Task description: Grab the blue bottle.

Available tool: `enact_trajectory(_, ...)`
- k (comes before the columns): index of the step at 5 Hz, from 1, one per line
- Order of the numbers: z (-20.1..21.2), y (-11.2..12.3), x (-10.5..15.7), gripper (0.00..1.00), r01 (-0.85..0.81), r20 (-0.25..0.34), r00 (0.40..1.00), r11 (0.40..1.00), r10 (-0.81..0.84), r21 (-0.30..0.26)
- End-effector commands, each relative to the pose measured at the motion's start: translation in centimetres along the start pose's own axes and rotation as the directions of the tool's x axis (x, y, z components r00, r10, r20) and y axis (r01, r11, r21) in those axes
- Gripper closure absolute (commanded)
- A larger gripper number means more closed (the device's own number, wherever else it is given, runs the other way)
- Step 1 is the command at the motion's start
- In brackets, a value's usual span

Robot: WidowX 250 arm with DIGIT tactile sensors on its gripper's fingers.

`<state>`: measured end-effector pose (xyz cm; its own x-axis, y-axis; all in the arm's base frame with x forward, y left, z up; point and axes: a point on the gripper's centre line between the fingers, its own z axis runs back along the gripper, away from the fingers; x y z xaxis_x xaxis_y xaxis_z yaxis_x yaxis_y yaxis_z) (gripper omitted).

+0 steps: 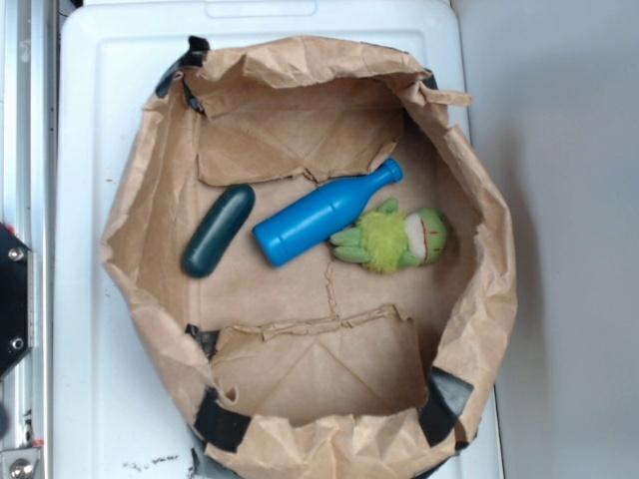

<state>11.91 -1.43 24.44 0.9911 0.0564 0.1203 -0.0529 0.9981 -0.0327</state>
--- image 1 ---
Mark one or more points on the blue plastic bottle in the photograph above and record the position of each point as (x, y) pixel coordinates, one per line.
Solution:
(327, 210)

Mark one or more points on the green plush toy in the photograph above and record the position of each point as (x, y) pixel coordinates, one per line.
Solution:
(386, 240)

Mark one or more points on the brown paper bag lining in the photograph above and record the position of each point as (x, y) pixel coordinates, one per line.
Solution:
(329, 360)

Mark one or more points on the dark green capsule toy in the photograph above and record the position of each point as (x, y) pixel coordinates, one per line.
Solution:
(217, 229)

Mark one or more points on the white plastic bin lid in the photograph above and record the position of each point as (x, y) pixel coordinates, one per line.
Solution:
(112, 418)

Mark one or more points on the aluminium frame rail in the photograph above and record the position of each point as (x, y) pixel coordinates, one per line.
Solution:
(29, 68)

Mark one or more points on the black mounting plate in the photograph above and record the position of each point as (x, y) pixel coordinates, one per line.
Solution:
(15, 295)

